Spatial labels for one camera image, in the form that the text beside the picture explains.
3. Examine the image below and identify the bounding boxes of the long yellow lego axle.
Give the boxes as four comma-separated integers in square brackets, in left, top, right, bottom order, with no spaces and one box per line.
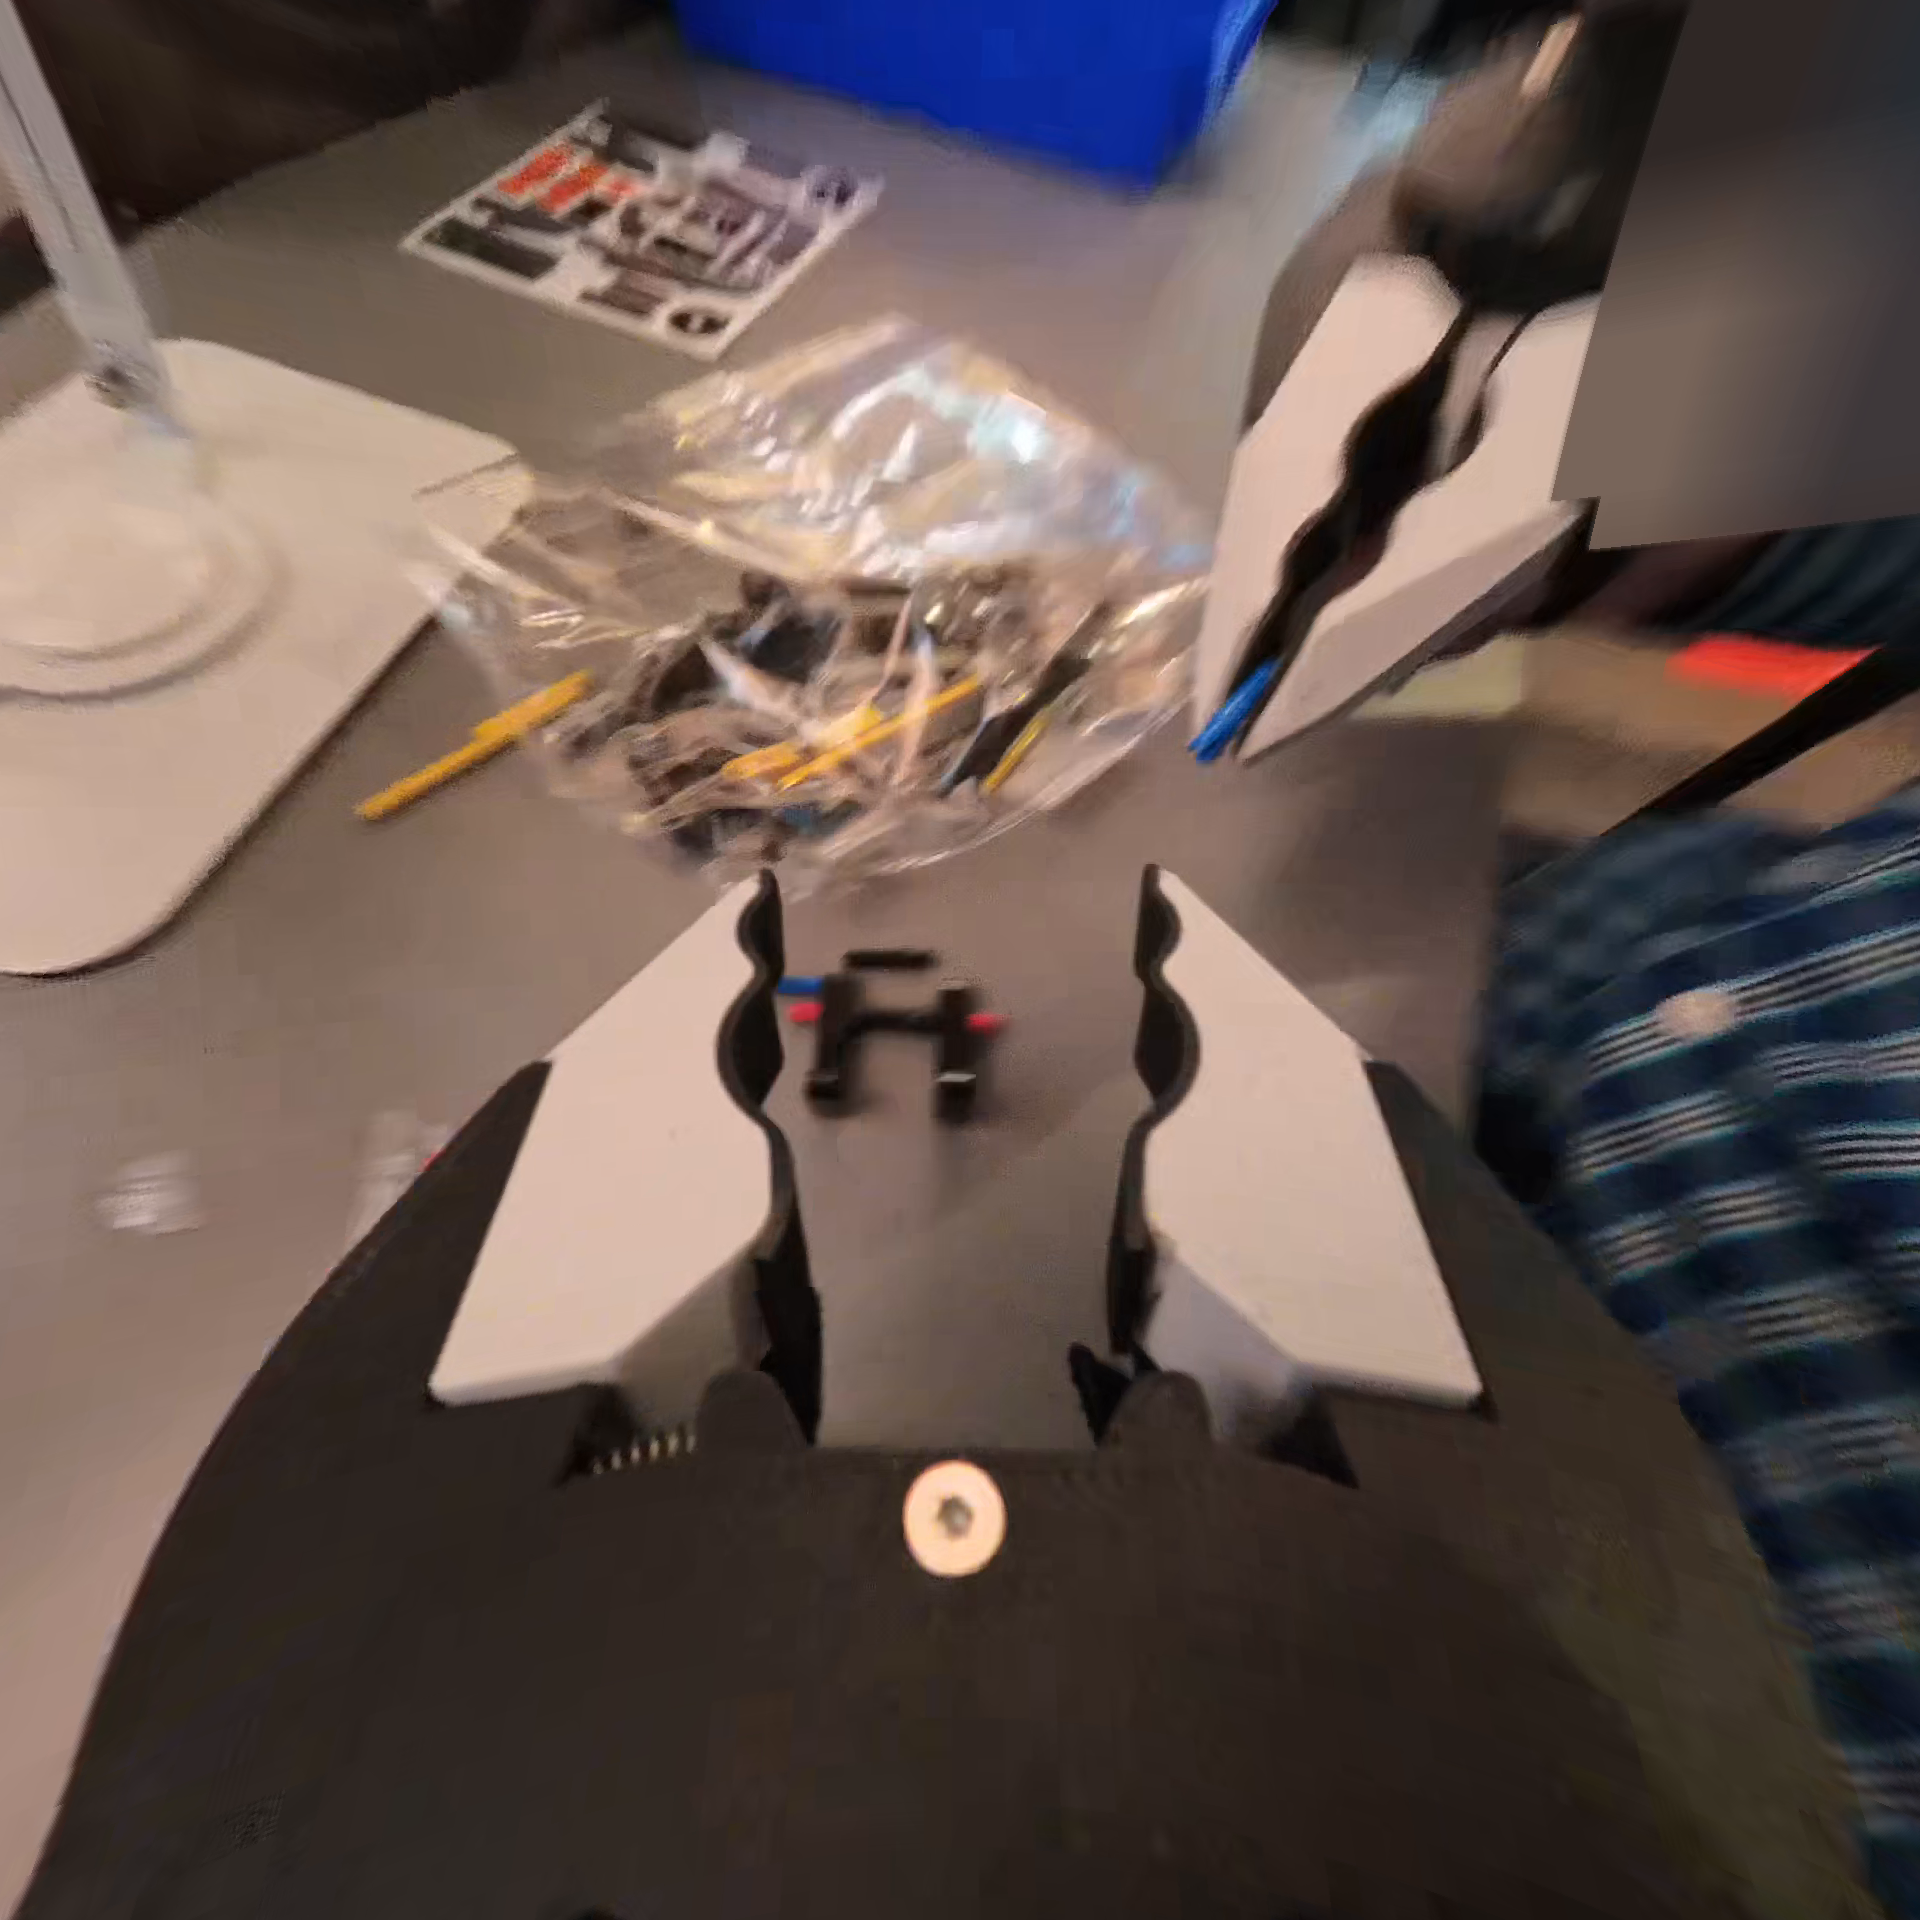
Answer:
[720,674,993,793]

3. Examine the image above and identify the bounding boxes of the clear plastic scrap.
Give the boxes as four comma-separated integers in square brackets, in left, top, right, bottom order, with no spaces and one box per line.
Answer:
[90,1153,209,1236]

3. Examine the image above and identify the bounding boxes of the blue plaid shirt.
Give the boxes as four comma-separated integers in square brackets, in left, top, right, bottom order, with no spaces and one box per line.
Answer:
[1476,796,1920,1920]

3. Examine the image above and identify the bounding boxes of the clear bag of colourful pieces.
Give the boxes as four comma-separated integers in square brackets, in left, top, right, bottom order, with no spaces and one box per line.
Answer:
[356,1107,452,1226]

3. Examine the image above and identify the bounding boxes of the orange object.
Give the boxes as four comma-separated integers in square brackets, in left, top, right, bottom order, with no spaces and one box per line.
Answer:
[1672,633,1886,705]

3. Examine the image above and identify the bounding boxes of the yellow lego axle with connector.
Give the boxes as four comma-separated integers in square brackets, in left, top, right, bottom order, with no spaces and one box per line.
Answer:
[355,672,598,826]

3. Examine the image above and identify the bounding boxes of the clear bag of grey pieces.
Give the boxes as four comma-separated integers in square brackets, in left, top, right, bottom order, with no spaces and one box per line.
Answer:
[416,312,1220,906]

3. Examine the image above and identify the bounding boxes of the blue lego pin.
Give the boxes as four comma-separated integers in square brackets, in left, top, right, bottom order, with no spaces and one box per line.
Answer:
[1192,660,1288,761]

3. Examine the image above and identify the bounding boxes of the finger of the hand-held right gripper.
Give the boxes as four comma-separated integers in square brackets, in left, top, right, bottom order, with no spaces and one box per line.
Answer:
[1238,305,1601,761]
[1196,282,1466,736]

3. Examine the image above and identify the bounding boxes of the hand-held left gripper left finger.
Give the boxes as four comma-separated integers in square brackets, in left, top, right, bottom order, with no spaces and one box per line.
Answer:
[431,872,823,1444]

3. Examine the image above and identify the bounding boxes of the black lego beam assembly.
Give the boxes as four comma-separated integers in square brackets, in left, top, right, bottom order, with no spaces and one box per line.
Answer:
[777,969,1011,1130]

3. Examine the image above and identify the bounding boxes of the lego sticker sheet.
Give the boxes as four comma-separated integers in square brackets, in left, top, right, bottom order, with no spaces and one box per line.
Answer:
[403,96,887,365]

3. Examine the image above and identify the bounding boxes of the blue plastic bin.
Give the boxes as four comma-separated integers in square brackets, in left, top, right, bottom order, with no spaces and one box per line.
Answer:
[668,0,1288,193]

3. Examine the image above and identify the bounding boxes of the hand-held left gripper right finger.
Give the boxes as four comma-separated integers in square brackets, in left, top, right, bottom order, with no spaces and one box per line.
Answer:
[1107,864,1489,1443]

